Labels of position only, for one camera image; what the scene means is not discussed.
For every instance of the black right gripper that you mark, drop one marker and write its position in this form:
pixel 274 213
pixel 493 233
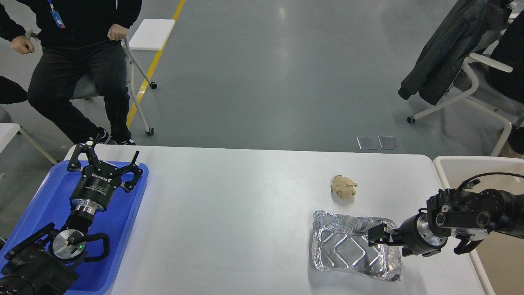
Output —
pixel 414 235

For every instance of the right floor plate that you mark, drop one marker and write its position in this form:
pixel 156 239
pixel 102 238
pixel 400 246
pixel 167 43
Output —
pixel 387 142

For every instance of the aluminium foil tray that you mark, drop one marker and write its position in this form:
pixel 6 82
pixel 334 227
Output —
pixel 340 243

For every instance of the white side table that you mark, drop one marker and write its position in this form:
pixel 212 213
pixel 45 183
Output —
pixel 27 158

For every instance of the seated person in black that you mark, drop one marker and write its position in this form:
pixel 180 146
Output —
pixel 79 37

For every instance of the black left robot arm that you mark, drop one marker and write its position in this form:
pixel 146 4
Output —
pixel 74 230

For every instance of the blue plastic tray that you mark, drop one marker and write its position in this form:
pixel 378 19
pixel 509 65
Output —
pixel 51 204

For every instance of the dark grey jacket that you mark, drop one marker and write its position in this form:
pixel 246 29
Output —
pixel 470 27

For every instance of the white chair with jacket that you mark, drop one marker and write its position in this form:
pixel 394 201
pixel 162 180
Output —
pixel 476 91

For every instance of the crumpled brown paper ball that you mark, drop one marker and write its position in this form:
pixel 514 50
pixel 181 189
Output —
pixel 343 187

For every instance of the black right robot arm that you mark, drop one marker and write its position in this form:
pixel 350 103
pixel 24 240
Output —
pixel 459 213

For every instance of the left floor plate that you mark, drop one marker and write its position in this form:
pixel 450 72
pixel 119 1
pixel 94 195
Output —
pixel 367 142

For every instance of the beige plastic bin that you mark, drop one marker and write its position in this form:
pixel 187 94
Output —
pixel 499 258

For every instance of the floor plate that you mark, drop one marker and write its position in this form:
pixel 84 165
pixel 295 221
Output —
pixel 387 142
pixel 367 142

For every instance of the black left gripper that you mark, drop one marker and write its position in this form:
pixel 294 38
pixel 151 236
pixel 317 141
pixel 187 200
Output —
pixel 94 184

